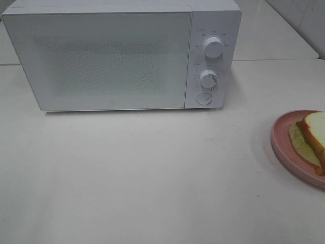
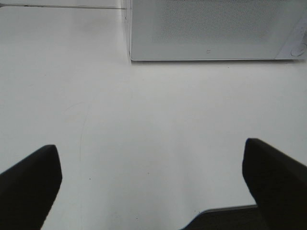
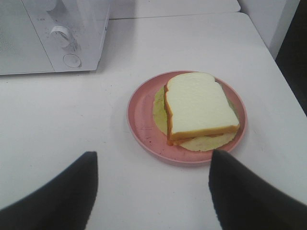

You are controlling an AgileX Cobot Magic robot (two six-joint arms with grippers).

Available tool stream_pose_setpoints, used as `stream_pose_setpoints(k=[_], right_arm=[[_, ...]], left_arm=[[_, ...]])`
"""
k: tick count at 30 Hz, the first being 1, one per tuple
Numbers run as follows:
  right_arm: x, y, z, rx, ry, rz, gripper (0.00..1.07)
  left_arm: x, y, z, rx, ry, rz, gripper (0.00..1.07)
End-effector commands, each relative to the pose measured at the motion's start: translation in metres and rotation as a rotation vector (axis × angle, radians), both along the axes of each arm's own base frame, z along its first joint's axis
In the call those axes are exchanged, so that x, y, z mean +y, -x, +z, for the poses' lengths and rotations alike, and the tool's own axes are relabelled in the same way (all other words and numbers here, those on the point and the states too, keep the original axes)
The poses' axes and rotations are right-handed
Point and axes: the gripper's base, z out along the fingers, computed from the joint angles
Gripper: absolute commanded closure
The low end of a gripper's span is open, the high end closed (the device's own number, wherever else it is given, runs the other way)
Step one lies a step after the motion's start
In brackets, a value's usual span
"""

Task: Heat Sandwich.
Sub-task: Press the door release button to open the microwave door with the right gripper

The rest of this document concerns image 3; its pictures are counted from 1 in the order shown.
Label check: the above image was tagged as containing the white microwave oven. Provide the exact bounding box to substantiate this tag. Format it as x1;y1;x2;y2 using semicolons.
0;0;111;75

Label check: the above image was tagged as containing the round door release button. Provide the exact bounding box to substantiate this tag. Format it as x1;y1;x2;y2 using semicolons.
63;54;81;68

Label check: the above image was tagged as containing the pink round plate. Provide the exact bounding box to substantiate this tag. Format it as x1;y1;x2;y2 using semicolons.
127;70;248;167

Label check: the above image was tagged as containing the white bread sandwich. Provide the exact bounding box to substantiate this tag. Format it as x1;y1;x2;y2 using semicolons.
153;72;240;151

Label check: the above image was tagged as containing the white lower microwave knob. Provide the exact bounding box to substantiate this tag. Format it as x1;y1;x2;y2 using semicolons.
50;25;73;48

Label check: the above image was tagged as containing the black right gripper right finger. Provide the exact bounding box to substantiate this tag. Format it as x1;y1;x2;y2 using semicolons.
209;149;307;230

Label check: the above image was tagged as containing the white microwave door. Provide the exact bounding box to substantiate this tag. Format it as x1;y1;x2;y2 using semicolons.
0;0;54;75

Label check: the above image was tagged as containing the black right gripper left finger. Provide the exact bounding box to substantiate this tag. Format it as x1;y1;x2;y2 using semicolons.
0;151;98;230

